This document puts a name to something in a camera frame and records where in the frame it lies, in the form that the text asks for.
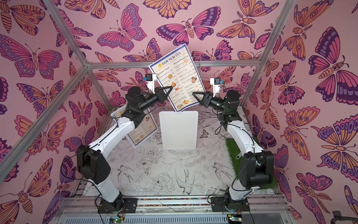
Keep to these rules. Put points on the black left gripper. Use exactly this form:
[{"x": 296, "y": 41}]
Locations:
[{"x": 158, "y": 96}]

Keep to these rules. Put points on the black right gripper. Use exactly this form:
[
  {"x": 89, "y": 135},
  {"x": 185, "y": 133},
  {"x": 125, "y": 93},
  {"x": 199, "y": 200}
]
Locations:
[{"x": 205, "y": 100}]

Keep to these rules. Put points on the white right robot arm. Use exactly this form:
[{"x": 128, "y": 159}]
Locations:
[{"x": 231, "y": 121}]

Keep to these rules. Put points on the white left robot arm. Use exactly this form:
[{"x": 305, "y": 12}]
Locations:
[{"x": 91, "y": 159}]

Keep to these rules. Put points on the green artificial grass mat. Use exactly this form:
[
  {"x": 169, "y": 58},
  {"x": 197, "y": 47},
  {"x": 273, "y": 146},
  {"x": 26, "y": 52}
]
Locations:
[{"x": 252, "y": 169}]

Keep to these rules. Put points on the black object bottom right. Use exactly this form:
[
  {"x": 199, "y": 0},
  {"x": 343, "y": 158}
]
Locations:
[{"x": 338, "y": 217}]

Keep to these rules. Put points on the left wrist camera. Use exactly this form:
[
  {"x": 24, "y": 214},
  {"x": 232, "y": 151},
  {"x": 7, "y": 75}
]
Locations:
[{"x": 150, "y": 80}]

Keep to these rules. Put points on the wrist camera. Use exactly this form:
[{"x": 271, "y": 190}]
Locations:
[
  {"x": 150, "y": 80},
  {"x": 216, "y": 84}
]

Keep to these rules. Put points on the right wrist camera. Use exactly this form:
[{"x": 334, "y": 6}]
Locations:
[{"x": 216, "y": 84}]

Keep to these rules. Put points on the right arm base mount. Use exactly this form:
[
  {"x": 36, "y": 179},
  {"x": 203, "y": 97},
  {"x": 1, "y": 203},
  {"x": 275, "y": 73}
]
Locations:
[{"x": 222, "y": 204}]

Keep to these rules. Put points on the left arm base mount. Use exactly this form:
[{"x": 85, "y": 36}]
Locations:
[{"x": 123, "y": 205}]

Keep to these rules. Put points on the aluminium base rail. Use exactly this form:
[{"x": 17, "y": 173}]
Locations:
[{"x": 255, "y": 209}]

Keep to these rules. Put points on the aluminium cage frame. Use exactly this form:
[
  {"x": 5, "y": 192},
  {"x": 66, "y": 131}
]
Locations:
[{"x": 87, "y": 68}]

